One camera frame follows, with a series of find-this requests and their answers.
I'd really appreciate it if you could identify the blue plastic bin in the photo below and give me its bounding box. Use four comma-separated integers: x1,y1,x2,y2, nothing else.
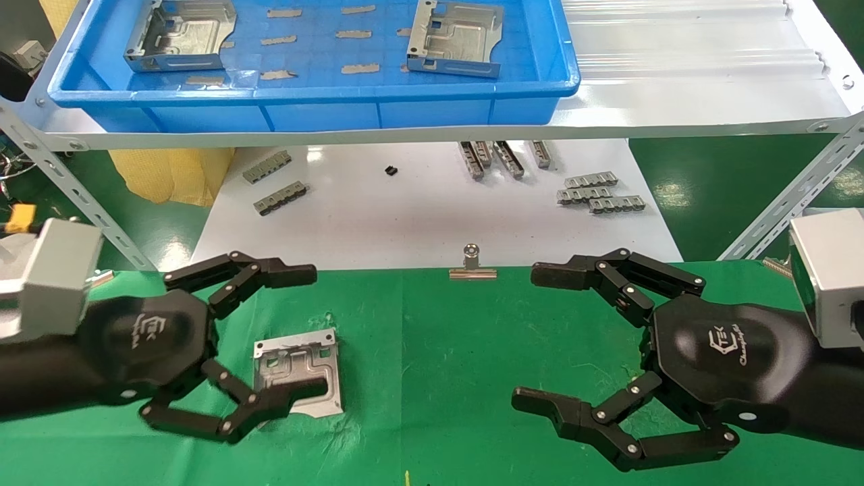
47,0,581,134

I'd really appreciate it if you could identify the white metal shelving rack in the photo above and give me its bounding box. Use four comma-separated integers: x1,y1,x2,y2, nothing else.
0,0,864,272

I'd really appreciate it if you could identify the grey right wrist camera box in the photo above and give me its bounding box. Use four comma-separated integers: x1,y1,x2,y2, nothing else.
788,208,864,350

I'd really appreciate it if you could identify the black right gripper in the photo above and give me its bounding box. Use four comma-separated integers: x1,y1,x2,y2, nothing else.
511,248,821,473

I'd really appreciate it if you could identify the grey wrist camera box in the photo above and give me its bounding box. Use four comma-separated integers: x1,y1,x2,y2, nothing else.
0,217,103,340
788,208,864,350

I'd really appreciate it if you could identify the small grey box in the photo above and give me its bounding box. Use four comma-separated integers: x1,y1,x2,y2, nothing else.
10,40,49,72

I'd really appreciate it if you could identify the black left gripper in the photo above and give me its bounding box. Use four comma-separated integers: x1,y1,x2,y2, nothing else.
88,251,333,444

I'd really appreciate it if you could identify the yellow cloth bag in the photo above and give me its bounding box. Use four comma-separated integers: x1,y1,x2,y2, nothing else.
108,147,236,207

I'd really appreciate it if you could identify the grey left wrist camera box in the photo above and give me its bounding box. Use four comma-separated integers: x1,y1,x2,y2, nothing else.
0,217,103,340

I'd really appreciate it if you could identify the yellow power connector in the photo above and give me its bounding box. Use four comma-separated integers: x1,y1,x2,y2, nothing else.
3,205,38,234

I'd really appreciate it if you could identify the chrome swivel chair base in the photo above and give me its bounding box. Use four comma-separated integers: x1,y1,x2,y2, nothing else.
0,138,34,203

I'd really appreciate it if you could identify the green table cloth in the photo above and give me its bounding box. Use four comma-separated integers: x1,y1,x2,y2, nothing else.
0,260,864,486

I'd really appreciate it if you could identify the grey sheet metal bracket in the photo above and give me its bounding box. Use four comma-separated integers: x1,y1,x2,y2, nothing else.
406,0,506,80
253,327,345,417
124,0,238,73

